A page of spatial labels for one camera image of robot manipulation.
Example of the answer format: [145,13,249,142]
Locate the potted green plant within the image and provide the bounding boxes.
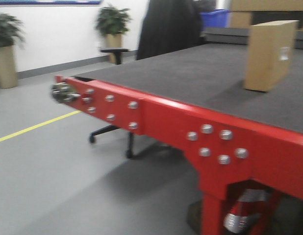
[95,4,131,64]
[0,12,25,89]

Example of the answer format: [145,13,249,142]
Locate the white barcode shipping label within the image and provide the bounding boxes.
[279,47,291,61]

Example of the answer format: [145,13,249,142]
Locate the brown cardboard package box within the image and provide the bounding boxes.
[244,20,299,92]

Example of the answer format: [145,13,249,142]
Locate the large stacked cardboard boxes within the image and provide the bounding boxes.
[228,0,303,31]

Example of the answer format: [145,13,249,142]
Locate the blue plastic crate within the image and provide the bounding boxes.
[200,9,229,31]

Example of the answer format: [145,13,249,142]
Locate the person in black coat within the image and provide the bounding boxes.
[136,0,202,60]

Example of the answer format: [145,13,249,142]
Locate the black office chair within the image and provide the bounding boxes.
[88,47,134,159]

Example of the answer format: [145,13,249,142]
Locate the red metal conveyor frame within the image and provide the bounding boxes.
[51,77,303,235]

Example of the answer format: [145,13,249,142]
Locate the black raised conveyor rail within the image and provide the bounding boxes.
[202,27,303,49]

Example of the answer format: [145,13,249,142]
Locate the left potted green plant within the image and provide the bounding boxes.
[0,12,25,89]

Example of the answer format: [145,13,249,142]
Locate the right potted green plant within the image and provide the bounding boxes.
[95,4,131,64]

